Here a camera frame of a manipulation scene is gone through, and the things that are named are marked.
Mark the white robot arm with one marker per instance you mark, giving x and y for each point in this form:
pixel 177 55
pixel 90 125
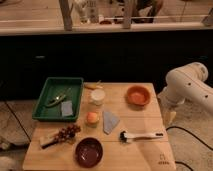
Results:
pixel 185 82

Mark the bunch of red grapes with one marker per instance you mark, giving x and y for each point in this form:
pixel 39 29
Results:
pixel 67 133

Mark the dark red bowl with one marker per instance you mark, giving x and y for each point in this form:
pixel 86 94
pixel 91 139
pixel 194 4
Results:
pixel 88 152

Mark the orange bowl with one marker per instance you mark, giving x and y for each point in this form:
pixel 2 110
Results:
pixel 138 95

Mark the grey sponge in tray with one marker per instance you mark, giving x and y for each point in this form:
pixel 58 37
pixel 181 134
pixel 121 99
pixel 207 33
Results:
pixel 66 108

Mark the green spoon in tray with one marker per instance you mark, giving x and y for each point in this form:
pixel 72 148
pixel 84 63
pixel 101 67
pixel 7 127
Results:
pixel 56 100

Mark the orange fruit in cup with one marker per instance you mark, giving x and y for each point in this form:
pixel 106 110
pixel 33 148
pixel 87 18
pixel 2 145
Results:
pixel 92 119

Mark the white paper cup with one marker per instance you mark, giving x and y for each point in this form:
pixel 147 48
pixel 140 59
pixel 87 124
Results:
pixel 97 96

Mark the yellow banana toy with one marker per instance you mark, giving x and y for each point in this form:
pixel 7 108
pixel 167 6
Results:
pixel 93 86

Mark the white dish brush black bristles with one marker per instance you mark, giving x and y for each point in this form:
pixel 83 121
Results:
pixel 128 137

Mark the grey blue cloth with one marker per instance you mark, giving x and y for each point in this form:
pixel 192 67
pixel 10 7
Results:
pixel 110 121

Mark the green plastic tray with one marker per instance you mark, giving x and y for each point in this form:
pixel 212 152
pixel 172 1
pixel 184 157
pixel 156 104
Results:
pixel 53 87

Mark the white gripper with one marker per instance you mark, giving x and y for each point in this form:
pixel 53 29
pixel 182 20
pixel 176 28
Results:
pixel 170 109

